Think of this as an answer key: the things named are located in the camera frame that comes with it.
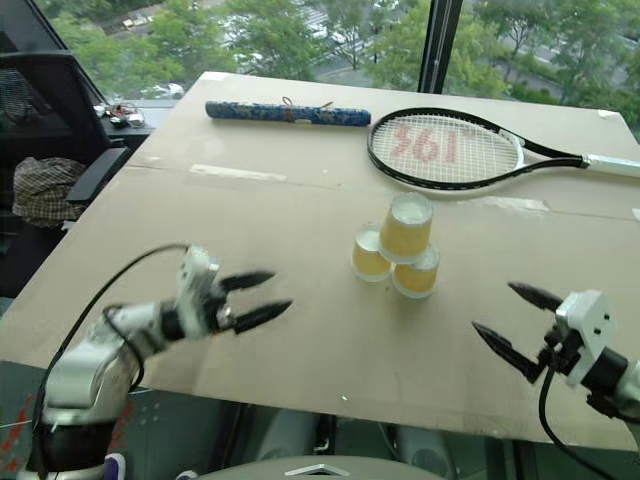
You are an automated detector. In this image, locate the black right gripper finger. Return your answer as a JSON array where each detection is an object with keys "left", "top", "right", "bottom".
[
  {"left": 471, "top": 321, "right": 545, "bottom": 385},
  {"left": 507, "top": 281, "right": 565, "bottom": 312}
]

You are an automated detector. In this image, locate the small clutter on windowsill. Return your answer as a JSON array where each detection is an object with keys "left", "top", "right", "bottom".
[{"left": 97, "top": 101, "right": 146, "bottom": 129}]

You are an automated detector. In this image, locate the silver robot torso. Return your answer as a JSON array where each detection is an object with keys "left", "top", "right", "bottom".
[{"left": 174, "top": 404, "right": 459, "bottom": 480}]

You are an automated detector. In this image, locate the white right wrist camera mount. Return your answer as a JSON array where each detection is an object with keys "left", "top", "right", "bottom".
[{"left": 555, "top": 289, "right": 612, "bottom": 387}]

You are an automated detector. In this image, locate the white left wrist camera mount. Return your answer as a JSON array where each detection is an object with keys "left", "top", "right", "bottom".
[{"left": 173, "top": 245, "right": 222, "bottom": 341}]

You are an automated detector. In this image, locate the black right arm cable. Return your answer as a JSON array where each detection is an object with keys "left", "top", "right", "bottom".
[{"left": 538, "top": 367, "right": 624, "bottom": 480}]

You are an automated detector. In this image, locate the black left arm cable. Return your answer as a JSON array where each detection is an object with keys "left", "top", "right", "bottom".
[{"left": 29, "top": 243, "right": 191, "bottom": 451}]

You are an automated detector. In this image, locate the black white tennis racket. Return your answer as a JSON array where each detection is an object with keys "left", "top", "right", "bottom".
[{"left": 366, "top": 108, "right": 640, "bottom": 194}]

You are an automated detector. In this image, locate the blue patterned rolled scroll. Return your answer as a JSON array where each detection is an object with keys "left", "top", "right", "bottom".
[{"left": 204, "top": 96, "right": 373, "bottom": 128}]

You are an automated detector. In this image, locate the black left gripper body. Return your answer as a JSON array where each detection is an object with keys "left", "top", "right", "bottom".
[{"left": 208, "top": 282, "right": 238, "bottom": 335}]

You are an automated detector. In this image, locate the black window frame post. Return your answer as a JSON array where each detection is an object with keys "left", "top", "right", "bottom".
[{"left": 417, "top": 0, "right": 463, "bottom": 94}]

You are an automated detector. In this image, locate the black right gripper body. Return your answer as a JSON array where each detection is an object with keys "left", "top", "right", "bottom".
[{"left": 536, "top": 322, "right": 582, "bottom": 377}]

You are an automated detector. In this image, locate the black office chair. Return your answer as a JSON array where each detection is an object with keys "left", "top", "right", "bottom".
[{"left": 0, "top": 51, "right": 132, "bottom": 299}]

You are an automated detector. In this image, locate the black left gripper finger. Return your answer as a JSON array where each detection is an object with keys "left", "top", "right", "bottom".
[
  {"left": 219, "top": 270, "right": 277, "bottom": 292},
  {"left": 231, "top": 299, "right": 294, "bottom": 335}
]

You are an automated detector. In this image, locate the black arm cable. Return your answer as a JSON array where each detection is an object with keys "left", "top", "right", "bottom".
[
  {"left": 538, "top": 367, "right": 624, "bottom": 480},
  {"left": 29, "top": 243, "right": 191, "bottom": 451}
]

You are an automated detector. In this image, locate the checkered cloth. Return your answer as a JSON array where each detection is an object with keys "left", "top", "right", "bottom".
[{"left": 11, "top": 156, "right": 87, "bottom": 230}]

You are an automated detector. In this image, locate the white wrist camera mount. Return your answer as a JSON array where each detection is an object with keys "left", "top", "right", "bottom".
[
  {"left": 173, "top": 245, "right": 222, "bottom": 341},
  {"left": 555, "top": 289, "right": 612, "bottom": 387}
]

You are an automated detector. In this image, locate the yellow paper cup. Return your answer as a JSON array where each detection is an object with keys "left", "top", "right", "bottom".
[
  {"left": 391, "top": 243, "right": 442, "bottom": 300},
  {"left": 352, "top": 222, "right": 393, "bottom": 283},
  {"left": 378, "top": 191, "right": 434, "bottom": 265}
]

